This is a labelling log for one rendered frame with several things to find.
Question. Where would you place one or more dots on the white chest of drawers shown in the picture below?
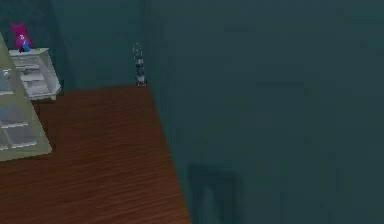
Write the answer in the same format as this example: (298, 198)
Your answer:
(35, 75)

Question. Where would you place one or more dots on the olive green shelf cabinet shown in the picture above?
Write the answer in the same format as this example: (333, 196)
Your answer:
(23, 116)

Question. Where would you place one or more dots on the small blue bottle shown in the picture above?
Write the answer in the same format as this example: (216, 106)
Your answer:
(26, 46)

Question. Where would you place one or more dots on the magenta plush toy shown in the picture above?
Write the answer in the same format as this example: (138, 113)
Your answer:
(20, 35)

